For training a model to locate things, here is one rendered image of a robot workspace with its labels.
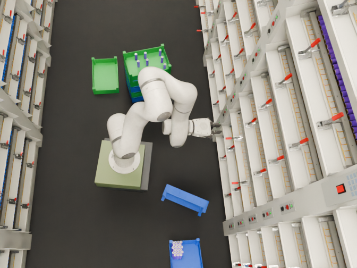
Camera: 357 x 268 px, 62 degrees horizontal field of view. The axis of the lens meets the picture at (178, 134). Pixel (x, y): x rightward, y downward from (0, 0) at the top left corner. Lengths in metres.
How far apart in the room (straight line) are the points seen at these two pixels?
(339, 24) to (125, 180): 1.34
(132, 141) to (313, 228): 0.82
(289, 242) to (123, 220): 1.19
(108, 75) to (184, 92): 1.41
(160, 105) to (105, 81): 1.45
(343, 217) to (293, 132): 0.39
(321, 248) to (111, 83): 1.93
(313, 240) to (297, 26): 0.75
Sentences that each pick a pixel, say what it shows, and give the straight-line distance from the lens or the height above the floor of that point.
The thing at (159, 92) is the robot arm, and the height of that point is 1.14.
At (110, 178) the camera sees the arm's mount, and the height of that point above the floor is 0.38.
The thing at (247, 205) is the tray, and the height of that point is 0.52.
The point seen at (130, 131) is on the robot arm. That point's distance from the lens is 1.34.
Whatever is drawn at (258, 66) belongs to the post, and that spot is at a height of 1.00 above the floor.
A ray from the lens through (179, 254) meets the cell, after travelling 2.04.
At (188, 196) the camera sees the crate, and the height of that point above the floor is 0.20.
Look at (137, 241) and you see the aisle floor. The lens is 2.13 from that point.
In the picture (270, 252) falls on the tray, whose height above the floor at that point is 0.72.
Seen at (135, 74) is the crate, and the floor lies 0.32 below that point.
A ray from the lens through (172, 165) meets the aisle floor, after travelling 2.22.
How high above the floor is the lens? 2.12
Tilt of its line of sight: 67 degrees down
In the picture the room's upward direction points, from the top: 15 degrees clockwise
